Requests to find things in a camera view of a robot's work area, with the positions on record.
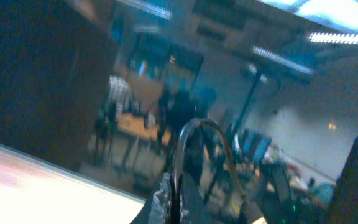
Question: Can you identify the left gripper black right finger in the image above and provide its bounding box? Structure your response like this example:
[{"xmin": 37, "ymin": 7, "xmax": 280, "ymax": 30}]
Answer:
[{"xmin": 180, "ymin": 174, "xmax": 219, "ymax": 224}]

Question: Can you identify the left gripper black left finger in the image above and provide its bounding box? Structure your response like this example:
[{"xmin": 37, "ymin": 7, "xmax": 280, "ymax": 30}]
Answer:
[{"xmin": 131, "ymin": 172, "xmax": 170, "ymax": 224}]

